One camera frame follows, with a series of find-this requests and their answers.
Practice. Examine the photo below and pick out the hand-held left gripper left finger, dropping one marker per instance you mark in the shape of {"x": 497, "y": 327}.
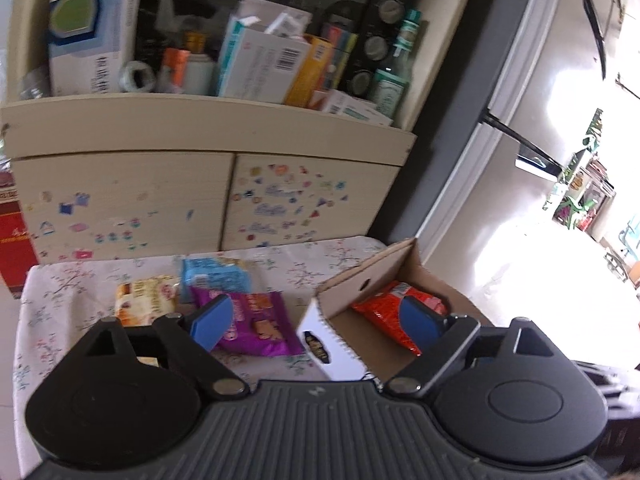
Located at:
{"x": 212, "y": 322}

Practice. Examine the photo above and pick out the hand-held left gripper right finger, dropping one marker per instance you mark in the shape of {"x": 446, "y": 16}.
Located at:
{"x": 417, "y": 325}

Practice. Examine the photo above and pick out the red snack packet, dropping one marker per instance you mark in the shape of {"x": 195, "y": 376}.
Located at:
{"x": 380, "y": 310}

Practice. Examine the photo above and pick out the light blue snack packet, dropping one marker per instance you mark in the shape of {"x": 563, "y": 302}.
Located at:
{"x": 215, "y": 275}

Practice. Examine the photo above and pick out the purple snack packet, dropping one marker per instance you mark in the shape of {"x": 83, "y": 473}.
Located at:
{"x": 265, "y": 325}

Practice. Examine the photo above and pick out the cream yellow pastry packet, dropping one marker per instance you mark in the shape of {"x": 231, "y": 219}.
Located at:
{"x": 145, "y": 300}

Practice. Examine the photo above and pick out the cardboard box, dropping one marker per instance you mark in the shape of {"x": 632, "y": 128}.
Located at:
{"x": 345, "y": 330}

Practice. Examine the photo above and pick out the beige wooden cabinet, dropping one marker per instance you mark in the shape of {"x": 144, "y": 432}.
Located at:
{"x": 150, "y": 200}

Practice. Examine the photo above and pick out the floral tablecloth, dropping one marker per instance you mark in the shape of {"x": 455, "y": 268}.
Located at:
{"x": 75, "y": 285}

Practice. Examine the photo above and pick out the red gift box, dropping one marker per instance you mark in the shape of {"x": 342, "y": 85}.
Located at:
{"x": 15, "y": 245}

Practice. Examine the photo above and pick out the cluttered plant shelf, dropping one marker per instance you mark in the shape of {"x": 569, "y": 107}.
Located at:
{"x": 585, "y": 185}

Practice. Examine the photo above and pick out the white medicine boxes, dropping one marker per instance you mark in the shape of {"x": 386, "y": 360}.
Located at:
{"x": 350, "y": 107}

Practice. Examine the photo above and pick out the white can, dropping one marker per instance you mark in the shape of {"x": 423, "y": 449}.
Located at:
{"x": 199, "y": 76}

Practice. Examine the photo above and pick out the green label glass bottle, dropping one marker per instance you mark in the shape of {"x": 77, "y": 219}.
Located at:
{"x": 395, "y": 75}

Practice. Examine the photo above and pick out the orange white bottle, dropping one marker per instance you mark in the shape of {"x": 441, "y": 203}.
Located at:
{"x": 172, "y": 67}

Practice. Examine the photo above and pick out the clear tape roll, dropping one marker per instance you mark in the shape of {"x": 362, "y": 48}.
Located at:
{"x": 136, "y": 76}

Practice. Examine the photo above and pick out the white barcode box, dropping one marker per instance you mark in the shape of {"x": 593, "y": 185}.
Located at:
{"x": 265, "y": 67}

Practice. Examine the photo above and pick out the yellow box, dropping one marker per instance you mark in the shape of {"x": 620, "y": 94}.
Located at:
{"x": 310, "y": 72}

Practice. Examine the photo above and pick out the white refrigerator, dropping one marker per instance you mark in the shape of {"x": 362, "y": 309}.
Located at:
{"x": 540, "y": 85}

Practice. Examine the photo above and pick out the coloured pens pack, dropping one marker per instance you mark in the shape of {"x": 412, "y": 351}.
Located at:
{"x": 340, "y": 50}

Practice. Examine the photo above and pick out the white blue carton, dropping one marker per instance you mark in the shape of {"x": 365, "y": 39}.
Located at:
{"x": 90, "y": 35}

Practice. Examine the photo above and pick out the white plastic bag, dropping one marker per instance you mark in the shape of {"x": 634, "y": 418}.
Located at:
{"x": 185, "y": 5}

